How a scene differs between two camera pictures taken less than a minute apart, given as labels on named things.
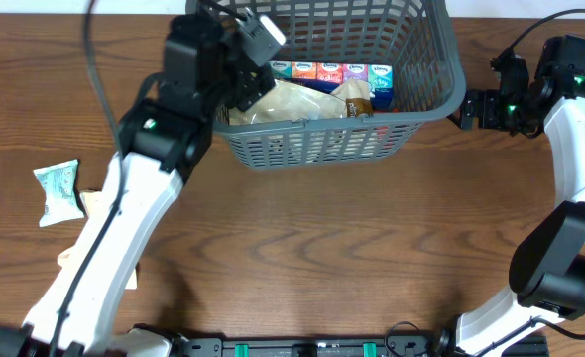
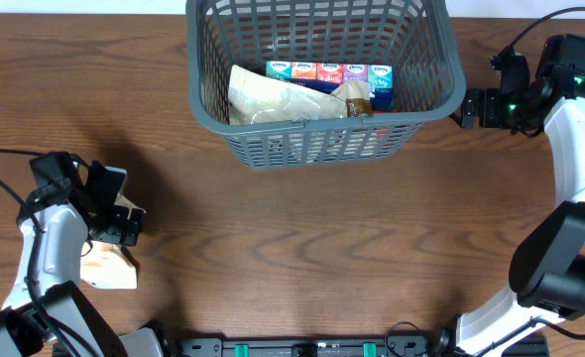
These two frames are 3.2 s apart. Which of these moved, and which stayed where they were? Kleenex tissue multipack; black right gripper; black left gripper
Moved: black left gripper
Stayed: black right gripper; Kleenex tissue multipack
